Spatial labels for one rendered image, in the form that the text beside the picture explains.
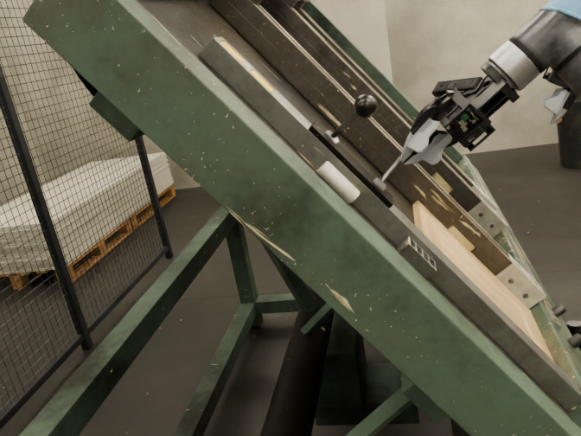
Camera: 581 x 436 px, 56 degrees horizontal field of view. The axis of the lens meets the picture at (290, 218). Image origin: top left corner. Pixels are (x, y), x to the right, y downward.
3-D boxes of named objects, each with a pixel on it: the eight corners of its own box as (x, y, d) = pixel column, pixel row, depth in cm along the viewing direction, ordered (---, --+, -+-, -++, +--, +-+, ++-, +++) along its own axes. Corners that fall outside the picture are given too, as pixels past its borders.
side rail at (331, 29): (447, 172, 278) (463, 157, 274) (292, 16, 265) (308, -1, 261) (445, 168, 286) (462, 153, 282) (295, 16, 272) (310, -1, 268)
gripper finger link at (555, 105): (533, 118, 143) (551, 84, 139) (555, 125, 142) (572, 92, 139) (536, 120, 140) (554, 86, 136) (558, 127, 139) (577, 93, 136)
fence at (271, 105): (567, 411, 104) (585, 400, 102) (199, 55, 92) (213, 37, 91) (559, 394, 108) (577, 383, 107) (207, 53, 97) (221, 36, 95)
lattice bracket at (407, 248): (424, 281, 95) (437, 271, 94) (396, 254, 94) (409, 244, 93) (423, 272, 99) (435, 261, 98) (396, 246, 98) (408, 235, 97)
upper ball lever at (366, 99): (329, 155, 96) (376, 113, 85) (314, 139, 95) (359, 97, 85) (338, 143, 98) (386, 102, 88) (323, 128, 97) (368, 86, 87)
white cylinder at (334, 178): (314, 175, 92) (347, 207, 93) (326, 163, 91) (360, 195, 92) (316, 169, 95) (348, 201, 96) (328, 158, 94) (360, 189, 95)
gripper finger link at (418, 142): (398, 165, 92) (439, 126, 88) (389, 150, 97) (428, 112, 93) (409, 176, 93) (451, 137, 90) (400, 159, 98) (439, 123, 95)
